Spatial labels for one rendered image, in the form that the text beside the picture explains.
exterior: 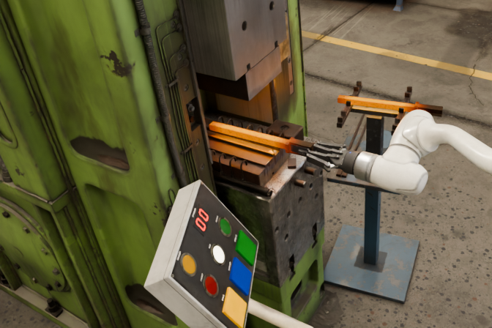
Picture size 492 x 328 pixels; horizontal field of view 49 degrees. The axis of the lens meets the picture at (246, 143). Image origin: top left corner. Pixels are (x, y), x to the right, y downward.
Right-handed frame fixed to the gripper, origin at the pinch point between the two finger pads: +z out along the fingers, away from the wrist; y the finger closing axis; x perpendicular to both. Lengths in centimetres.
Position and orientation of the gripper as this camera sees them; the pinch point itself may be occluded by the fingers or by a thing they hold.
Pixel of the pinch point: (301, 147)
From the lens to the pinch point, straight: 180.7
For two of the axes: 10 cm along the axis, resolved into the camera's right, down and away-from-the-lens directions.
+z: -8.3, -2.5, 5.0
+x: -1.1, -8.0, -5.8
